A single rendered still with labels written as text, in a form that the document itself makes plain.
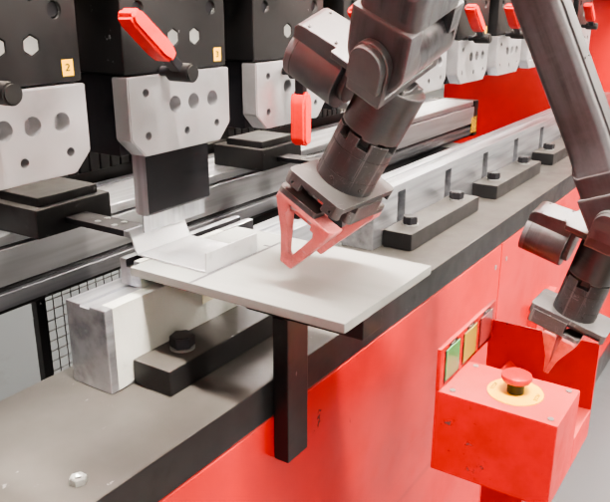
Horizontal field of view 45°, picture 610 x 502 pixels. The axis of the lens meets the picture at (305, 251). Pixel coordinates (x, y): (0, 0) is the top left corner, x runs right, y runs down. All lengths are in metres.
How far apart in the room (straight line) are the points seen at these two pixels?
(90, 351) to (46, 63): 0.30
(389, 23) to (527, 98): 2.34
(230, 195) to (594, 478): 1.42
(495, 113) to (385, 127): 2.30
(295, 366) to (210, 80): 0.32
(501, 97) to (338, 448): 2.10
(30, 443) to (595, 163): 0.69
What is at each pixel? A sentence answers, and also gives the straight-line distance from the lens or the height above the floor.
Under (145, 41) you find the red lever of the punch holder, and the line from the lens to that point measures 0.71.
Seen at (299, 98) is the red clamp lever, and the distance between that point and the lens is 0.91.
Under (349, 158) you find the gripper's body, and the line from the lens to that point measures 0.66.
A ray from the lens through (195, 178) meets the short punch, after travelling 0.87.
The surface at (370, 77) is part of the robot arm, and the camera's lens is 0.59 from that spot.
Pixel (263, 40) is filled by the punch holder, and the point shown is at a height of 1.22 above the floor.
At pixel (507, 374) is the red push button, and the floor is 0.81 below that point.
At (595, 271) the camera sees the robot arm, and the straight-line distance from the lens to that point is 1.00.
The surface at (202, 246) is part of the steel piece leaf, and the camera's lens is 0.85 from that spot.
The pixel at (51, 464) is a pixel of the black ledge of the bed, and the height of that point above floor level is 0.87.
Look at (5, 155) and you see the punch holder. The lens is 0.65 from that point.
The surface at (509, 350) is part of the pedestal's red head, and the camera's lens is 1.17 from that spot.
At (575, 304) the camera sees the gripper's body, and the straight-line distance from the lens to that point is 1.02.
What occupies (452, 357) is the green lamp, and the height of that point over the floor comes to 0.82.
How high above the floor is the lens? 1.27
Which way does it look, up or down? 19 degrees down
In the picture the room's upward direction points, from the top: straight up
